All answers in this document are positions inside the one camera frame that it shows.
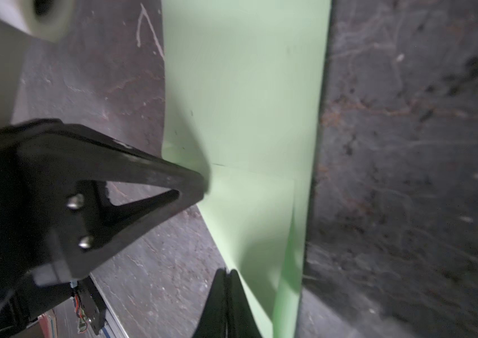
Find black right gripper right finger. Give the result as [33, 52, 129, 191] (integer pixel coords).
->
[226, 270, 262, 338]

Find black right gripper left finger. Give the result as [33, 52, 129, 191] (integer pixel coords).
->
[192, 269, 227, 338]

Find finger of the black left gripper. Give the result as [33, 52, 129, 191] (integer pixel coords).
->
[0, 119, 205, 312]

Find light green paper sheet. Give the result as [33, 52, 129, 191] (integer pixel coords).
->
[162, 1, 331, 337]

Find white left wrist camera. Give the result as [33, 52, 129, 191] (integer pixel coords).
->
[0, 1, 75, 128]

